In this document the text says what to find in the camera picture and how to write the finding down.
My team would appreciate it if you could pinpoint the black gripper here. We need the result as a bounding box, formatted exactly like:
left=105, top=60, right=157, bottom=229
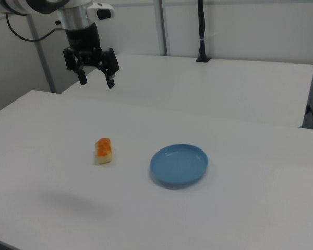
left=63, top=22, right=121, bottom=90

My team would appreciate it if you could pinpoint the toasted bread loaf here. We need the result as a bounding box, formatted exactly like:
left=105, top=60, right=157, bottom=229
left=94, top=136, right=114, bottom=165

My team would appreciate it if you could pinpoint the blue round plate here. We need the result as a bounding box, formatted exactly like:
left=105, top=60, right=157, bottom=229
left=149, top=143, right=209, bottom=190

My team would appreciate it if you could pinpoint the grey metal partition post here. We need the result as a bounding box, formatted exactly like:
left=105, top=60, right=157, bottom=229
left=160, top=0, right=171, bottom=56
left=26, top=15, right=57, bottom=94

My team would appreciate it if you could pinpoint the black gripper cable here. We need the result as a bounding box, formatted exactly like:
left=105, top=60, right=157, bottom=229
left=5, top=12, right=68, bottom=43

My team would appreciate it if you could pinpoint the black camera stand pole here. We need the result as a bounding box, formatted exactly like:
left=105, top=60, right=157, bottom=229
left=195, top=0, right=212, bottom=64

